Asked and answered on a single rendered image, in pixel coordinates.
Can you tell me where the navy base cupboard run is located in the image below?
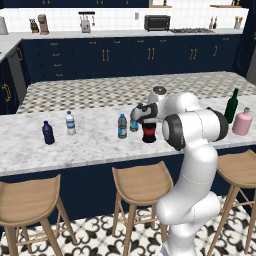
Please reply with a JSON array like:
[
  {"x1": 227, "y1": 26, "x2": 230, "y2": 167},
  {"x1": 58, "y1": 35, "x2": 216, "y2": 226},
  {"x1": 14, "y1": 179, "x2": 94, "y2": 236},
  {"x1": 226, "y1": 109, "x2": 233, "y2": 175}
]
[{"x1": 20, "y1": 34, "x2": 243, "y2": 84}]

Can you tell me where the dark fridge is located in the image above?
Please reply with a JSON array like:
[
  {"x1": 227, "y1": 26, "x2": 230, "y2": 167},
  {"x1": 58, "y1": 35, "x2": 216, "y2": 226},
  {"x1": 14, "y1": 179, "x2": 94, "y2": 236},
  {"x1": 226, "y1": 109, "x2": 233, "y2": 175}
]
[{"x1": 232, "y1": 0, "x2": 256, "y2": 86}]

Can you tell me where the dark red glass bottle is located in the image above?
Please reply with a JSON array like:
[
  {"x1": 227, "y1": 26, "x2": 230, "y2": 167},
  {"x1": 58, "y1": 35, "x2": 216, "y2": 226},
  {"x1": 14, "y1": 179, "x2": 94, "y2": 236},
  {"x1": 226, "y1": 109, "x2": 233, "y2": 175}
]
[{"x1": 141, "y1": 121, "x2": 158, "y2": 144}]

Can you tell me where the pot with wooden tools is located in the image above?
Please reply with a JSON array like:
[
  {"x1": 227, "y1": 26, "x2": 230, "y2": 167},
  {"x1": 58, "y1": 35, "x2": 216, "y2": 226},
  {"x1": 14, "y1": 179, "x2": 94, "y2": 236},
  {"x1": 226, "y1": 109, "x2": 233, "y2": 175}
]
[{"x1": 233, "y1": 15, "x2": 244, "y2": 31}]

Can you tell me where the pink glass bottle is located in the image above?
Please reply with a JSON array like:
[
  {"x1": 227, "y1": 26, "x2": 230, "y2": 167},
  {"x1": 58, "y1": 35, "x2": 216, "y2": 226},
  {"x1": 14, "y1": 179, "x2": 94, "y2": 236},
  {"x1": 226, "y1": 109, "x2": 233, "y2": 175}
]
[{"x1": 232, "y1": 106, "x2": 254, "y2": 137}]

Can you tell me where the navy side cupboard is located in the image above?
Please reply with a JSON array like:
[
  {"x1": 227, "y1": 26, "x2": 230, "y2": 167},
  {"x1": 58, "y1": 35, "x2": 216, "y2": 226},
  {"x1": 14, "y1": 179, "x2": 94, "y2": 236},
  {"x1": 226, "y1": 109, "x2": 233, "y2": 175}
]
[{"x1": 0, "y1": 59, "x2": 20, "y2": 116}]

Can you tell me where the knife block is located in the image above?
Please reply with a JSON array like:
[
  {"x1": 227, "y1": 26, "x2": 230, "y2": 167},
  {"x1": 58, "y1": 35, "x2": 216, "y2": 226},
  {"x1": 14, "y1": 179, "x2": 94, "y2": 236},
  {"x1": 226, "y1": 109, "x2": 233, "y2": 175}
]
[{"x1": 29, "y1": 18, "x2": 40, "y2": 34}]

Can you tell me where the grey bottle with blue cap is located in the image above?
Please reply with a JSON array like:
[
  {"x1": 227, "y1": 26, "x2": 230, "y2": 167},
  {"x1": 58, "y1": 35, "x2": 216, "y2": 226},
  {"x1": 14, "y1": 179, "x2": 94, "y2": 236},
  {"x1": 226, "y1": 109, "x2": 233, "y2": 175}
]
[{"x1": 117, "y1": 113, "x2": 128, "y2": 140}]

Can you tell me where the rail with hanging tools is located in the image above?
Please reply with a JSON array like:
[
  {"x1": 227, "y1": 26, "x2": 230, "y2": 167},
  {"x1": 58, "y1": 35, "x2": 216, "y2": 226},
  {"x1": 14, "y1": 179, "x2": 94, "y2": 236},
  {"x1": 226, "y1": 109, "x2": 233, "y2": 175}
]
[{"x1": 78, "y1": 10, "x2": 97, "y2": 28}]

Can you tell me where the black toaster oven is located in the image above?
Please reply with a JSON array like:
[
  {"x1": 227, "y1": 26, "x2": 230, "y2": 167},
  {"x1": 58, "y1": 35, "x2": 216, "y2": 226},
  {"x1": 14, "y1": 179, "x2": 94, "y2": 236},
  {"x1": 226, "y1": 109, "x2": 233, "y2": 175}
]
[{"x1": 143, "y1": 14, "x2": 172, "y2": 32}]

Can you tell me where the white plastic water bottle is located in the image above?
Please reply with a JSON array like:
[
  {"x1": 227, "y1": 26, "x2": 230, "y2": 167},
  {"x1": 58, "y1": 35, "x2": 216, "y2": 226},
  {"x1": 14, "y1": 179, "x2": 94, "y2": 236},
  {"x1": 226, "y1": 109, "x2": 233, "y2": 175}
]
[{"x1": 65, "y1": 110, "x2": 77, "y2": 136}]

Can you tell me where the grey dishwasher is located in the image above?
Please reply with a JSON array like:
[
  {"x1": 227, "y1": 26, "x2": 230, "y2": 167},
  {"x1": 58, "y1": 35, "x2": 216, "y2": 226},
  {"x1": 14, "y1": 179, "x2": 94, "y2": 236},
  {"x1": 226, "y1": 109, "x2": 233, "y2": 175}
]
[{"x1": 6, "y1": 45, "x2": 28, "y2": 105}]

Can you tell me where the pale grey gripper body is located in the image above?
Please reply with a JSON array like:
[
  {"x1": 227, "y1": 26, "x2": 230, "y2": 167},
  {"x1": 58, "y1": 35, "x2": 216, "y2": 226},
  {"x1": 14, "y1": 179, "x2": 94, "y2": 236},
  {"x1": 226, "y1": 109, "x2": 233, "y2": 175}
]
[{"x1": 130, "y1": 102, "x2": 150, "y2": 124}]

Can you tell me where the navy wall cupboard run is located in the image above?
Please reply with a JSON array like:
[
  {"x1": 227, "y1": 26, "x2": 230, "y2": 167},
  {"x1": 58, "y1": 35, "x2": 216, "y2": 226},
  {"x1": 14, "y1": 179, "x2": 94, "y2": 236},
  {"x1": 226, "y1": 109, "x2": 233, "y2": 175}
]
[{"x1": 0, "y1": 0, "x2": 150, "y2": 9}]

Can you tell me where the black hob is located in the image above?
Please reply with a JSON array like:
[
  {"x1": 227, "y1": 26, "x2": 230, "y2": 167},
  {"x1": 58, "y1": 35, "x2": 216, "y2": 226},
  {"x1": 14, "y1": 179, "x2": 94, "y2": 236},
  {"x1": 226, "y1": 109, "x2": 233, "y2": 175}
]
[{"x1": 169, "y1": 27, "x2": 215, "y2": 34}]

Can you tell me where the wooden bar stool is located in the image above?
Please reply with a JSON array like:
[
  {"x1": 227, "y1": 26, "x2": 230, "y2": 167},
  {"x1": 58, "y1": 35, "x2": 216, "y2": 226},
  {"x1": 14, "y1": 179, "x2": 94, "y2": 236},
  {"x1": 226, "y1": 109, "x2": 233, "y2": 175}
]
[
  {"x1": 206, "y1": 149, "x2": 256, "y2": 256},
  {"x1": 111, "y1": 160, "x2": 175, "y2": 256},
  {"x1": 0, "y1": 173, "x2": 78, "y2": 256}
]

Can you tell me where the dark blue plastic bottle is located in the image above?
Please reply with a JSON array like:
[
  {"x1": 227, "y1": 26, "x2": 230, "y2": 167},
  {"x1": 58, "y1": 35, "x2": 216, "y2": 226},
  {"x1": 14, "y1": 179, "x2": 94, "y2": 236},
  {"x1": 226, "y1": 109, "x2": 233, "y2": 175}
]
[{"x1": 41, "y1": 120, "x2": 56, "y2": 146}]

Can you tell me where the green glass bottle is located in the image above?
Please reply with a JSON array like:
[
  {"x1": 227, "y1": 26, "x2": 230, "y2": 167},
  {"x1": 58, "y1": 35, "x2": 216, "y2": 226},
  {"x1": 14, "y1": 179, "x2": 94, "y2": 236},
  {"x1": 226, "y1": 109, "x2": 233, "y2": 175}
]
[{"x1": 223, "y1": 87, "x2": 240, "y2": 125}]

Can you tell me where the brown coffee machine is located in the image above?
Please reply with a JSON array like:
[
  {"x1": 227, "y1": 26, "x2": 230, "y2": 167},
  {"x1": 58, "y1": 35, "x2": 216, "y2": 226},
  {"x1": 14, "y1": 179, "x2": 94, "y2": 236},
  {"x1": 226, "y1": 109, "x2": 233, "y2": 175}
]
[{"x1": 37, "y1": 13, "x2": 50, "y2": 36}]

